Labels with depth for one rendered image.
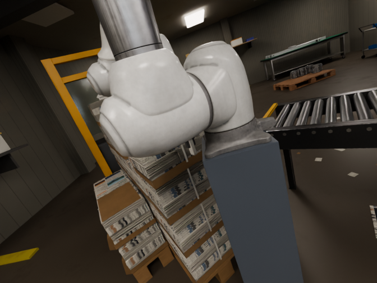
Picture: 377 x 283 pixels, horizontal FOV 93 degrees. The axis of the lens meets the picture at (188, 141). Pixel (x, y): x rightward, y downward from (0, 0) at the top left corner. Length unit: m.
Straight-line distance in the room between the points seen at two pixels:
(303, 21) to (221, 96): 9.65
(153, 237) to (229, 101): 1.21
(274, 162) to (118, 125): 0.39
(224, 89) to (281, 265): 0.61
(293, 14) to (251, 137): 9.49
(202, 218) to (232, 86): 0.77
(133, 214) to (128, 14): 1.15
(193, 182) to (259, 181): 0.46
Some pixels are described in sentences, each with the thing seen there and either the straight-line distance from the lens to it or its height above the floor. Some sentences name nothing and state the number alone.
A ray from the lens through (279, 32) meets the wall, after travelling 9.63.
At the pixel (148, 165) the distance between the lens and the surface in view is 0.76.
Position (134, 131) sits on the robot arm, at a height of 1.16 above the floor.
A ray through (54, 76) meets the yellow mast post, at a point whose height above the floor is 1.68.
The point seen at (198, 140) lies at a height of 0.94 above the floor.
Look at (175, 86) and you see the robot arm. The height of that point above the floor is 1.21.
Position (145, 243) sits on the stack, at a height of 0.28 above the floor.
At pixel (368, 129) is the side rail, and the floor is 0.77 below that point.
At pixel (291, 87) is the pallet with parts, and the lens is 5.79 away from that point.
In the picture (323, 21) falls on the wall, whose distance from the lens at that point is 10.42.
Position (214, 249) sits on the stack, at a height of 0.28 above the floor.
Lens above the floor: 1.21
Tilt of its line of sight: 18 degrees down
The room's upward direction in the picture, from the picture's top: 20 degrees counter-clockwise
